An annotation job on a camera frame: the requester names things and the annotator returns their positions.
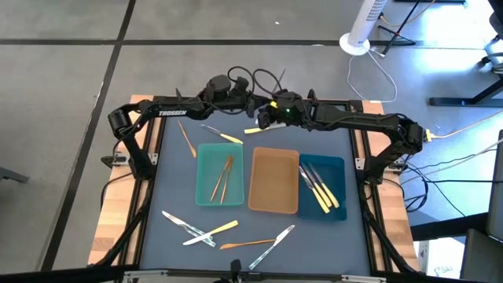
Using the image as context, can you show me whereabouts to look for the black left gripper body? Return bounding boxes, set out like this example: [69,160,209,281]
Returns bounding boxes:
[229,75,261,119]

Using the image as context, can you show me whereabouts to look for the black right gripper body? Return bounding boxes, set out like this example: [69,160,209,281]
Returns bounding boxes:
[256,88,311,131]

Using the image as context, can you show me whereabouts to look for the cream-handled table knife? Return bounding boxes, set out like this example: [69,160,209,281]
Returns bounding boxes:
[200,123,244,145]
[301,163,334,208]
[298,166,332,215]
[308,162,341,210]
[243,123,288,135]
[182,219,240,247]

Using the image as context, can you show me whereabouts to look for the blue plastic bin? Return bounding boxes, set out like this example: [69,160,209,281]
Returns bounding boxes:
[297,153,348,222]

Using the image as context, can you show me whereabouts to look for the orange plastic bin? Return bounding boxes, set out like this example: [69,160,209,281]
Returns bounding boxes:
[248,146,300,215]

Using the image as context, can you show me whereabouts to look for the teal plastic bin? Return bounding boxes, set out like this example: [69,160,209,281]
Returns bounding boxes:
[195,142,245,208]

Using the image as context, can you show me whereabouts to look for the white tower fan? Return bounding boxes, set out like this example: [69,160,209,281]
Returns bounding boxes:
[339,0,389,57]

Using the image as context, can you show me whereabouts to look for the grey-blue table mat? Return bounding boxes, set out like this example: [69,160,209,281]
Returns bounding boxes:
[139,101,373,276]

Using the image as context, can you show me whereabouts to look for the black tripod stand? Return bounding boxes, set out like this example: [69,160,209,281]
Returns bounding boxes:
[376,0,421,56]

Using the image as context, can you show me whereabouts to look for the black desk foot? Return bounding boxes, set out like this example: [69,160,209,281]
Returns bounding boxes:
[428,76,503,108]
[410,211,490,241]

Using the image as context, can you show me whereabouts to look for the white cardboard box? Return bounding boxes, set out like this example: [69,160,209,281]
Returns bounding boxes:
[417,238,467,281]

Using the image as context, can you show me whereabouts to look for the office chair base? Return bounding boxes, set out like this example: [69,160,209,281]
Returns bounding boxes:
[479,34,503,76]

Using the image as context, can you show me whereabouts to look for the grey chair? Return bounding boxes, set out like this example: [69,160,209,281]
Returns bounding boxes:
[459,129,503,283]

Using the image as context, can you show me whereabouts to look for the dark furniture leg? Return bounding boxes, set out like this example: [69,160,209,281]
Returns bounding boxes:
[0,166,31,185]

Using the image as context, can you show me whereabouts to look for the black support beam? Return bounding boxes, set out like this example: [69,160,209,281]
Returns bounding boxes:
[0,263,503,283]

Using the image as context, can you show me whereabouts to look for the white fan cable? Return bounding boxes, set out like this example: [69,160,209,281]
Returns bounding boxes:
[346,49,398,105]

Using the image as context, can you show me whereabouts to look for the black cable conduit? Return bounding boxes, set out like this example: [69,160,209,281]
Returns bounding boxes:
[92,184,154,268]
[361,188,420,274]

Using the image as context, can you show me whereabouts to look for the black aluminium table frame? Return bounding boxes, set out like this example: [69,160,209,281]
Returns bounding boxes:
[117,88,396,276]

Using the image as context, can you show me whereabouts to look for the black leader arm handle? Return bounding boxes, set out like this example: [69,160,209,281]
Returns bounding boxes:
[229,258,242,283]

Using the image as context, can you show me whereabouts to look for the yellow power cable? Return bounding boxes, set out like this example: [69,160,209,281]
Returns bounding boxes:
[430,108,503,141]

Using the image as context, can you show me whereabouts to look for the silver metal bracket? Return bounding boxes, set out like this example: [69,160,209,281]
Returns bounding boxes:
[340,274,388,283]
[123,269,170,282]

